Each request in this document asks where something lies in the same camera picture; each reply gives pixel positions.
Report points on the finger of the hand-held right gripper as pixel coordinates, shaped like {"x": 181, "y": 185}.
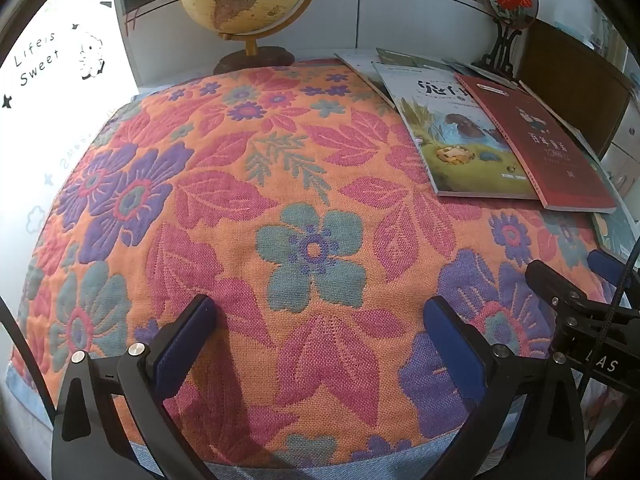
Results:
{"x": 607, "y": 265}
{"x": 545, "y": 280}

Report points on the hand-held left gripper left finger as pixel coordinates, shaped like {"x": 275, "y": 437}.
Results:
{"x": 182, "y": 345}

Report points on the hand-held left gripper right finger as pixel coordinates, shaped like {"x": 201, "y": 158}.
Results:
{"x": 452, "y": 345}

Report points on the red book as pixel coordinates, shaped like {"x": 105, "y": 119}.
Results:
{"x": 540, "y": 145}

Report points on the white book blue pond cover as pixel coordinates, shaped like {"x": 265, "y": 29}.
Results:
{"x": 450, "y": 135}

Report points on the white drawer cabinet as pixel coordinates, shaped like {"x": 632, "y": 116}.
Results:
{"x": 627, "y": 135}

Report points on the dark brown wooden cabinet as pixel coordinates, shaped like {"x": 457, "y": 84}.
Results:
{"x": 575, "y": 70}

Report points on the floral woven mat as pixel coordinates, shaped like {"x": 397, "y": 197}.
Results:
{"x": 300, "y": 185}

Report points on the dark green book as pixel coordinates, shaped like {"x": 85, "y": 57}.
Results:
{"x": 405, "y": 56}

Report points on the white flower cover book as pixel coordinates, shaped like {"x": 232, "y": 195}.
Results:
{"x": 355, "y": 65}

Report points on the white bookshelf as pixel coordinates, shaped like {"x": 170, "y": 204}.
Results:
{"x": 400, "y": 15}

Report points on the bear wall decal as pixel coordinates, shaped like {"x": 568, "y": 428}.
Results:
{"x": 91, "y": 55}

